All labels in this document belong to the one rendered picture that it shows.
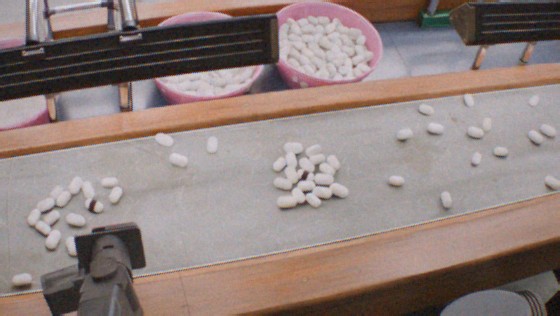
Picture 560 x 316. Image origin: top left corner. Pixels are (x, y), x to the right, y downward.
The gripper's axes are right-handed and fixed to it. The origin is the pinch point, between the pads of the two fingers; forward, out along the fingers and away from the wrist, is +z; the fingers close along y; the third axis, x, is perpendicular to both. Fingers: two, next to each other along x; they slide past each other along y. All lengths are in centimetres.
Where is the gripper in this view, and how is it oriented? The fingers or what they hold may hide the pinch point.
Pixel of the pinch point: (108, 232)
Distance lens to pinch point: 108.6
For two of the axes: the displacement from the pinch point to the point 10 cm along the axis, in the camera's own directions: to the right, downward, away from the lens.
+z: -2.6, -2.3, 9.4
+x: 0.8, 9.6, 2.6
